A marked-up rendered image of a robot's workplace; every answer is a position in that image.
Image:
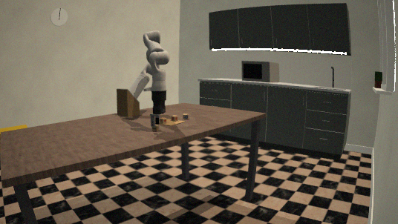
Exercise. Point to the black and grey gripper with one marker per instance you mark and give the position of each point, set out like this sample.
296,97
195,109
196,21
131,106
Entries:
158,96

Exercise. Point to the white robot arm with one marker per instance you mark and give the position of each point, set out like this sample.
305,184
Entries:
156,56

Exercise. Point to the tan flat mat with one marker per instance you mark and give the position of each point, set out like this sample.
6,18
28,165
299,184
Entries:
170,123

